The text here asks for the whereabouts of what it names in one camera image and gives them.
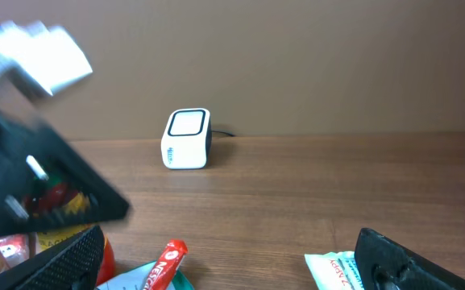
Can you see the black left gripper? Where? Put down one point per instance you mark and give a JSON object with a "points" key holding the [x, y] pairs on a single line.
{"points": [[45, 185]]}

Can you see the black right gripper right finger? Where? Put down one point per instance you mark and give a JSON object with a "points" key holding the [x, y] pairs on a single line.
{"points": [[384, 264]]}

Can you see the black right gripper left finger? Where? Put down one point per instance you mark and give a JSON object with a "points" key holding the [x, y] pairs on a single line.
{"points": [[71, 264]]}

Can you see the pale green plastic pouch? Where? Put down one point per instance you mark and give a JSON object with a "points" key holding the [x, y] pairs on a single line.
{"points": [[335, 271]]}

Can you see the green white sachet packet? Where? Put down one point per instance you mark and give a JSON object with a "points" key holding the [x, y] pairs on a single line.
{"points": [[132, 280]]}

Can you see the red snack stick packet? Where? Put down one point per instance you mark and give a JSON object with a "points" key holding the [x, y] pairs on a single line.
{"points": [[164, 270]]}

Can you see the small orange white box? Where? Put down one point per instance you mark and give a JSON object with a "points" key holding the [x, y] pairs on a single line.
{"points": [[15, 249]]}

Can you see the white barcode scanner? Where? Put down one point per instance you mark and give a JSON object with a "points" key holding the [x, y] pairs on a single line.
{"points": [[187, 139]]}

